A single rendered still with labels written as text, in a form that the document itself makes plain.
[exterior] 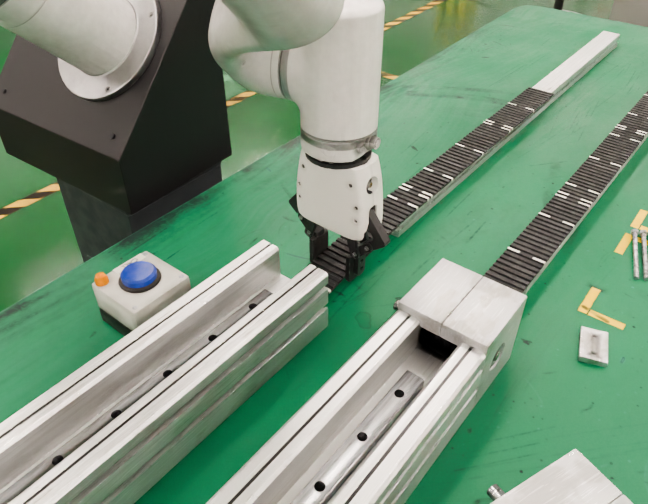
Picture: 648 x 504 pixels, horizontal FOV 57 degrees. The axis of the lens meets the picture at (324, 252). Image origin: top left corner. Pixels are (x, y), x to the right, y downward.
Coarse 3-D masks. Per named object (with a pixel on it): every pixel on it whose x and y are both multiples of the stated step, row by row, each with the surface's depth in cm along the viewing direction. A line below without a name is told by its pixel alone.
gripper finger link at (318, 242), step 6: (300, 216) 76; (306, 222) 76; (318, 228) 76; (324, 228) 78; (318, 234) 76; (324, 234) 77; (312, 240) 76; (318, 240) 76; (324, 240) 78; (312, 246) 76; (318, 246) 77; (324, 246) 78; (312, 252) 77; (318, 252) 78; (312, 258) 77
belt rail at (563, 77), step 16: (608, 32) 143; (592, 48) 134; (608, 48) 140; (576, 64) 127; (592, 64) 132; (544, 80) 120; (560, 80) 120; (576, 80) 127; (496, 144) 104; (480, 160) 99; (464, 176) 96; (448, 192) 93
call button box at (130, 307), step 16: (144, 256) 72; (112, 272) 70; (160, 272) 69; (176, 272) 70; (96, 288) 68; (112, 288) 68; (128, 288) 67; (144, 288) 67; (160, 288) 68; (176, 288) 68; (112, 304) 67; (128, 304) 66; (144, 304) 66; (160, 304) 67; (112, 320) 70; (128, 320) 66; (144, 320) 66
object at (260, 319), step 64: (256, 256) 68; (192, 320) 62; (256, 320) 60; (320, 320) 69; (64, 384) 54; (128, 384) 58; (192, 384) 54; (256, 384) 63; (0, 448) 49; (64, 448) 52; (128, 448) 50; (192, 448) 58
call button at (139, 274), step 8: (136, 264) 69; (144, 264) 69; (152, 264) 69; (128, 272) 68; (136, 272) 68; (144, 272) 68; (152, 272) 68; (128, 280) 67; (136, 280) 67; (144, 280) 67; (152, 280) 68
